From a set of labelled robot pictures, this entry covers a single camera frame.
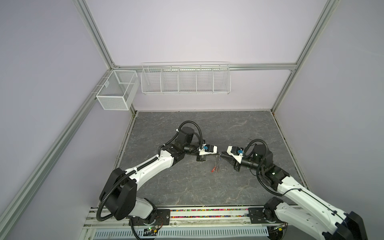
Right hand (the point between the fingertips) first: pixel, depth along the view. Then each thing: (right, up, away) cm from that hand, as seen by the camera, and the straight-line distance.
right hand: (223, 153), depth 73 cm
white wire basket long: (-20, +46, +25) cm, 56 cm away
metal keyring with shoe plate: (-1, -10, +15) cm, 18 cm away
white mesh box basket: (-67, +38, +28) cm, 82 cm away
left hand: (-3, 0, 0) cm, 3 cm away
